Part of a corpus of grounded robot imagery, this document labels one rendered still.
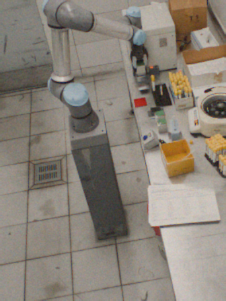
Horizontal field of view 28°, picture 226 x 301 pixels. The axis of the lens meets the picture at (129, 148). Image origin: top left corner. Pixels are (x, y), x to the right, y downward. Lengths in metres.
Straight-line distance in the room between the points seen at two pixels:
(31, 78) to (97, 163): 1.97
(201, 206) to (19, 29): 2.52
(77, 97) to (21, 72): 2.09
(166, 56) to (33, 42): 1.65
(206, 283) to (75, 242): 1.40
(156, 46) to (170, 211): 1.07
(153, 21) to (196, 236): 1.30
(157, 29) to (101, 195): 1.01
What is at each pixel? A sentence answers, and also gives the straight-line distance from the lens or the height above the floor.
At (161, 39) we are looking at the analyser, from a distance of 2.66.
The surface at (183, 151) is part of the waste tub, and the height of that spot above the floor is 0.89.
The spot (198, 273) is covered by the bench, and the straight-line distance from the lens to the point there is 1.87.
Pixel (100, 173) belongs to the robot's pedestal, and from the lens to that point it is 2.52.
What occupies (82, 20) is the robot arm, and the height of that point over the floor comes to 1.53.
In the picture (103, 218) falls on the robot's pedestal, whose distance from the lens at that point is 2.85.
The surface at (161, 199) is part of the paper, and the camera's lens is 2.05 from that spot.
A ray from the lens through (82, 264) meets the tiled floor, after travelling 2.97.
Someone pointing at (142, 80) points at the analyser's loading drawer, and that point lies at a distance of 2.65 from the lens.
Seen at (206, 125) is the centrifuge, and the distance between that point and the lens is 2.26.
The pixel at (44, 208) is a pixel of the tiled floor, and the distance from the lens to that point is 3.30.
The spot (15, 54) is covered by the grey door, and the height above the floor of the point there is 0.40.
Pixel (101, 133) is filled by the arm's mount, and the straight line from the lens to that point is 2.30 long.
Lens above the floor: 2.52
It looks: 45 degrees down
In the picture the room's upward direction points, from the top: 10 degrees counter-clockwise
